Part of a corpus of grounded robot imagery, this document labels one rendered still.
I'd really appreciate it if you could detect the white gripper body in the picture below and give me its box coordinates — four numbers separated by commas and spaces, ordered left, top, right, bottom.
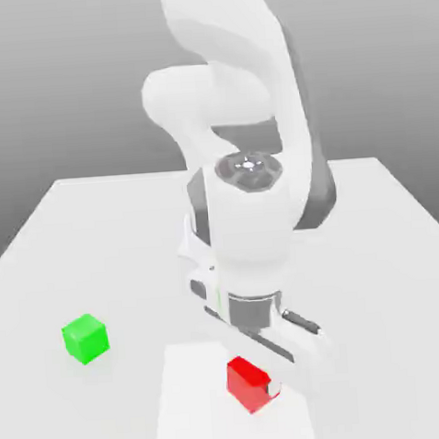
202, 295, 336, 404

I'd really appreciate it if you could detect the small red cube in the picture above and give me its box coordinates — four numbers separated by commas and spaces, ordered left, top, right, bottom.
224, 352, 284, 417

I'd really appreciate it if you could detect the small green cube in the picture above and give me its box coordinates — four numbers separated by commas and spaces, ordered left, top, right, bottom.
59, 311, 111, 368

